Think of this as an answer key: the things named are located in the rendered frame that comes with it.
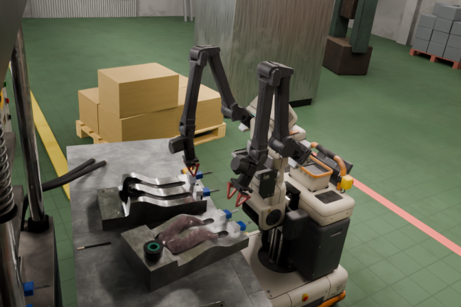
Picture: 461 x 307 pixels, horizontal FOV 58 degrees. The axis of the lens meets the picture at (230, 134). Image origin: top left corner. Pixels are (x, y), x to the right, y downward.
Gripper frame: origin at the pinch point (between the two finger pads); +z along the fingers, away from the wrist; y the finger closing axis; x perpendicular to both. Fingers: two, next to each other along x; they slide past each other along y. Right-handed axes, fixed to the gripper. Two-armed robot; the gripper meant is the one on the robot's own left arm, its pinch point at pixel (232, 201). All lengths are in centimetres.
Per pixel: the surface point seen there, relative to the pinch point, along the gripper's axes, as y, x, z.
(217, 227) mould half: -2.4, 1.2, 15.1
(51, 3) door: -931, 124, 12
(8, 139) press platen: -37, -87, 10
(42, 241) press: -35, -58, 52
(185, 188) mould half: -33.1, -1.2, 12.3
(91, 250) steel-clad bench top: -18, -44, 44
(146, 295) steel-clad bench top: 16, -34, 39
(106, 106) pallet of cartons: -238, 35, 34
